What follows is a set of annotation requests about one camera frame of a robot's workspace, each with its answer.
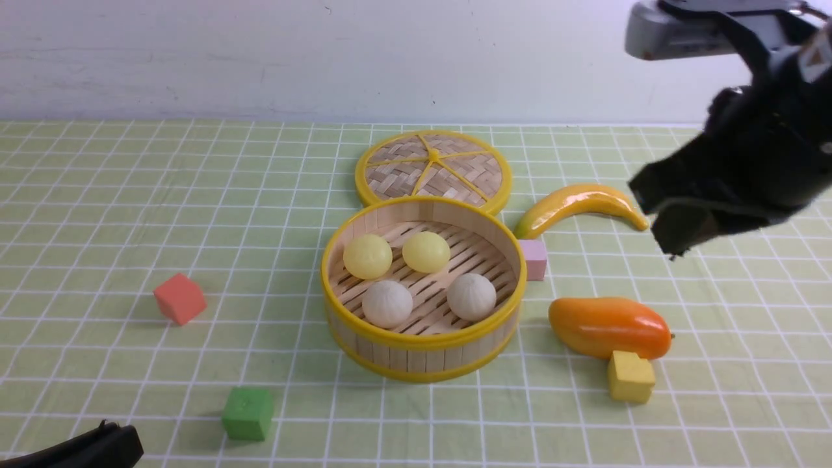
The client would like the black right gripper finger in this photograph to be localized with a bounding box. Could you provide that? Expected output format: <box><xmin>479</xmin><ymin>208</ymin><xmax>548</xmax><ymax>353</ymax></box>
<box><xmin>651</xmin><ymin>205</ymin><xmax>719</xmax><ymax>259</ymax></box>

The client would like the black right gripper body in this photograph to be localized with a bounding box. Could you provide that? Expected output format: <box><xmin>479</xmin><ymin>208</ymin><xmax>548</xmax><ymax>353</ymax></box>
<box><xmin>627</xmin><ymin>39</ymin><xmax>830</xmax><ymax>228</ymax></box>

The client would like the white bun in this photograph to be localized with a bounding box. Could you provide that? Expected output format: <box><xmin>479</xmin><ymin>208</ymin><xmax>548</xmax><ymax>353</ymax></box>
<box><xmin>446</xmin><ymin>273</ymin><xmax>497</xmax><ymax>322</ymax></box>
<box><xmin>361</xmin><ymin>279</ymin><xmax>413</xmax><ymax>329</ymax></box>

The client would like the yellow bun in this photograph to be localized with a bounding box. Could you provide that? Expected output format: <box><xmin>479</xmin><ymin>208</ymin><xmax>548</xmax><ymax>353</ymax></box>
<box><xmin>343</xmin><ymin>234</ymin><xmax>393</xmax><ymax>280</ymax></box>
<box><xmin>401</xmin><ymin>231</ymin><xmax>450</xmax><ymax>274</ymax></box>

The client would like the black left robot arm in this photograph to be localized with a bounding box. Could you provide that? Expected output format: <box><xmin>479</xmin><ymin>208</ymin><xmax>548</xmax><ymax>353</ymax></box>
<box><xmin>1</xmin><ymin>420</ymin><xmax>144</xmax><ymax>467</ymax></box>

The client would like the bamboo steamer tray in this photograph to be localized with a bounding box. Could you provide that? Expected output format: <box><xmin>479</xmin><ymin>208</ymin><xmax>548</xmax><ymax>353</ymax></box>
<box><xmin>320</xmin><ymin>196</ymin><xmax>528</xmax><ymax>383</ymax></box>

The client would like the woven bamboo steamer lid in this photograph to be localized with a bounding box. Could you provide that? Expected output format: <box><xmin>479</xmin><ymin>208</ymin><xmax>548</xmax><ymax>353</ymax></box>
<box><xmin>354</xmin><ymin>130</ymin><xmax>512</xmax><ymax>215</ymax></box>

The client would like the yellow toy banana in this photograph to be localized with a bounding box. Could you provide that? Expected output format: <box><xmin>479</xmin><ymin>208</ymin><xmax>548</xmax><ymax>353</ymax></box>
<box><xmin>513</xmin><ymin>184</ymin><xmax>649</xmax><ymax>240</ymax></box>

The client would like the orange toy mango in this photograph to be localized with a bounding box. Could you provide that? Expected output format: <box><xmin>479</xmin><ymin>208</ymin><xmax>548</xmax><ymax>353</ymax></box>
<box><xmin>549</xmin><ymin>296</ymin><xmax>675</xmax><ymax>359</ymax></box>

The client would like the pink foam cube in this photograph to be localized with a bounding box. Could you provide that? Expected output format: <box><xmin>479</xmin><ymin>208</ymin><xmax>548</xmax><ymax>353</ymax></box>
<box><xmin>518</xmin><ymin>239</ymin><xmax>549</xmax><ymax>281</ymax></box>

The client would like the yellow foam cube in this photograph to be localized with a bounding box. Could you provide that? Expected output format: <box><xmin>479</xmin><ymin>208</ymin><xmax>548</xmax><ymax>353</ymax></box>
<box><xmin>607</xmin><ymin>350</ymin><xmax>656</xmax><ymax>404</ymax></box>

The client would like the green foam cube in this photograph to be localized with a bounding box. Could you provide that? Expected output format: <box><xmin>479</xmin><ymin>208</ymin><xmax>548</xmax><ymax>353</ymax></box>
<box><xmin>221</xmin><ymin>386</ymin><xmax>274</xmax><ymax>441</ymax></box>

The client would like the red foam cube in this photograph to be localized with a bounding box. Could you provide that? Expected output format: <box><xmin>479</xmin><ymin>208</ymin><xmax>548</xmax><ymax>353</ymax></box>
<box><xmin>153</xmin><ymin>273</ymin><xmax>207</xmax><ymax>326</ymax></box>

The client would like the green checkered tablecloth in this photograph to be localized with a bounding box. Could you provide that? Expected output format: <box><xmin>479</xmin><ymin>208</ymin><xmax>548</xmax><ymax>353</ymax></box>
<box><xmin>1</xmin><ymin>121</ymin><xmax>831</xmax><ymax>467</ymax></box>

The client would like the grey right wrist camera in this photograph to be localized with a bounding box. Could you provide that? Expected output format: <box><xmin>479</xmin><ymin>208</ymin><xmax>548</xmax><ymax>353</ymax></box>
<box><xmin>624</xmin><ymin>1</ymin><xmax>819</xmax><ymax>61</ymax></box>

